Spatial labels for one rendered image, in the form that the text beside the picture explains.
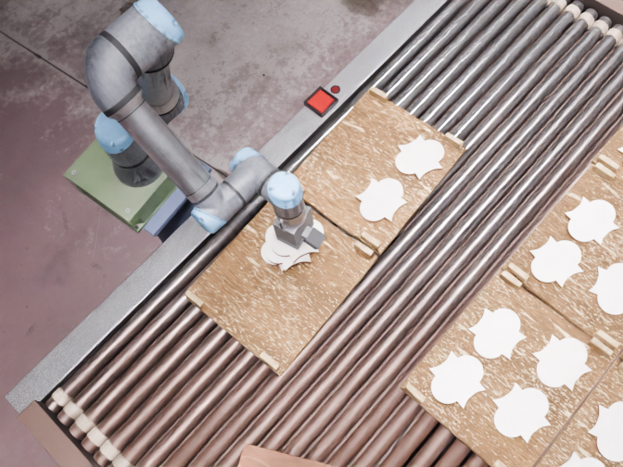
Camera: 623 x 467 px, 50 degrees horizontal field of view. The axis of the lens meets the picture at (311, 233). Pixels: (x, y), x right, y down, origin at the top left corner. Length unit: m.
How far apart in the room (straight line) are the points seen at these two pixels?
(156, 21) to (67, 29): 2.34
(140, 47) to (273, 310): 0.76
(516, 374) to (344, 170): 0.72
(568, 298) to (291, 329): 0.72
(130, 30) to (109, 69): 0.09
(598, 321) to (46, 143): 2.55
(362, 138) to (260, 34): 1.58
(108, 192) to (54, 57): 1.77
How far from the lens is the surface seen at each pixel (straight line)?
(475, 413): 1.74
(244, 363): 1.79
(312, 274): 1.81
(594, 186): 2.00
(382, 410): 1.73
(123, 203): 1.99
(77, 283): 3.05
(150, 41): 1.47
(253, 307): 1.80
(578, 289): 1.87
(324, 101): 2.07
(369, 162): 1.94
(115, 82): 1.45
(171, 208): 2.04
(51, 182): 3.32
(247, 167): 1.57
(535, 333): 1.81
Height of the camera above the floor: 2.64
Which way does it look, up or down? 66 degrees down
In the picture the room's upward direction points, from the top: 12 degrees counter-clockwise
